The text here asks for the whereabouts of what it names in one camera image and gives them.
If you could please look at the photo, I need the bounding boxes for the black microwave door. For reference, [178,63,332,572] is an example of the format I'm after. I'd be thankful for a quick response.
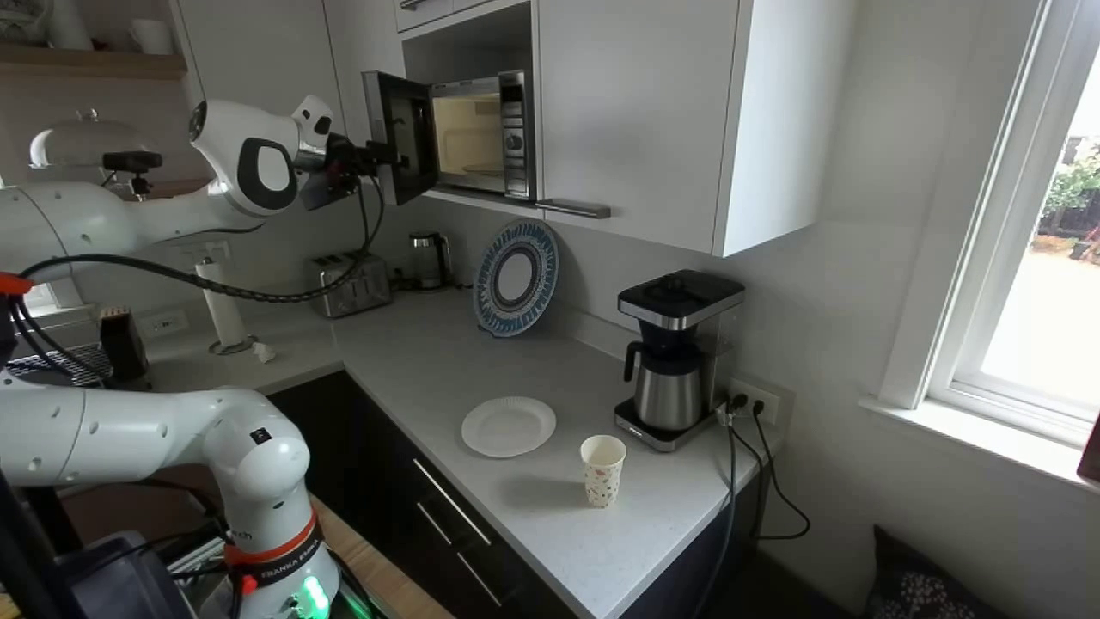
[361,70,440,207]

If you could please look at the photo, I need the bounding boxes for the steel microwave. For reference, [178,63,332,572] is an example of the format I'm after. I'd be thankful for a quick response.
[361,69,539,208]

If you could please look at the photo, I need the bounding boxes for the black and steel coffee maker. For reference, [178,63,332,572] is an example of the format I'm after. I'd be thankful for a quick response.
[613,269,747,454]

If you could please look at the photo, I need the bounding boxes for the white dotted paper cup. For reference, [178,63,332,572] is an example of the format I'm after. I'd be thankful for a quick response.
[579,434,628,510]

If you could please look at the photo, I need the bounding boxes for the steel electric kettle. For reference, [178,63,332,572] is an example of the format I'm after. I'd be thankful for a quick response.
[407,230,453,291]

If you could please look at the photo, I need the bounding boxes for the silver toaster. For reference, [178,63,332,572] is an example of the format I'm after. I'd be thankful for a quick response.
[309,251,393,320]

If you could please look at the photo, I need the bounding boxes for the paper towel roll on holder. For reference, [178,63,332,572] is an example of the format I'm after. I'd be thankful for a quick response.
[192,257,258,356]

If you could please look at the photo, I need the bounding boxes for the blue patterned decorative plate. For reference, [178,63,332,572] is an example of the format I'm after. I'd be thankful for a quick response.
[473,218,560,339]

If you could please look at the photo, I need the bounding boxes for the white domed cover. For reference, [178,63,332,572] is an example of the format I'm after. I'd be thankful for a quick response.
[28,108,161,170]

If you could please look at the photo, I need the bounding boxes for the black knife block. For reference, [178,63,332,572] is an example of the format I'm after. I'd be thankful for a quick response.
[98,306,150,384]

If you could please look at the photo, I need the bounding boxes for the white jar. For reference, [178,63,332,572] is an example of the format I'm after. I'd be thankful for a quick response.
[46,0,93,51]

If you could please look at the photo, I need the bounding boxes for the white paper plate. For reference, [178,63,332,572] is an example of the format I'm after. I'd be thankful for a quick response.
[460,395,558,459]

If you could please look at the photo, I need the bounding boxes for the black box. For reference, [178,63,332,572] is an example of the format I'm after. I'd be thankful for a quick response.
[53,530,197,619]

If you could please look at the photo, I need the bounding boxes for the window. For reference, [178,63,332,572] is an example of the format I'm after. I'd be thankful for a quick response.
[859,0,1100,495]

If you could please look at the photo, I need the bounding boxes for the dark patterned cushion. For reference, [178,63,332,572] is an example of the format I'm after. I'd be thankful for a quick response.
[863,525,1008,619]

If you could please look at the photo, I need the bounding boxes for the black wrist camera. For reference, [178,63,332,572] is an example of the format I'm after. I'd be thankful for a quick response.
[299,169,357,212]

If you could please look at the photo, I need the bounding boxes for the white switch plate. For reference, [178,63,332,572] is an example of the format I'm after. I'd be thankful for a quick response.
[175,240,232,267]

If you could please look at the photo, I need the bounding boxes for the camera on mount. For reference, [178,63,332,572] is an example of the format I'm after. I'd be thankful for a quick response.
[101,150,164,200]

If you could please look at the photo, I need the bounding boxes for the white wall socket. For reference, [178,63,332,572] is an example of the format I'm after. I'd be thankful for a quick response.
[724,377,782,427]
[137,309,191,339]

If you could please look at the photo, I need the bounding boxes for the wooden wall shelf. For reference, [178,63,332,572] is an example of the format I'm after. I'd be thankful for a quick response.
[0,43,189,83]

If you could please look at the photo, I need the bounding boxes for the white wall cabinet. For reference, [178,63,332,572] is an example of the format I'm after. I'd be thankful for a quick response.
[394,0,855,259]

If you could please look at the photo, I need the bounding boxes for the silver drawer handle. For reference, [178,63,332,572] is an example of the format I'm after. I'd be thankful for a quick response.
[455,552,504,609]
[412,457,493,547]
[416,501,455,547]

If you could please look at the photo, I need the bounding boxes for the black cable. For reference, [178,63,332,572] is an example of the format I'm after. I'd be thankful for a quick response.
[692,393,747,619]
[749,399,812,542]

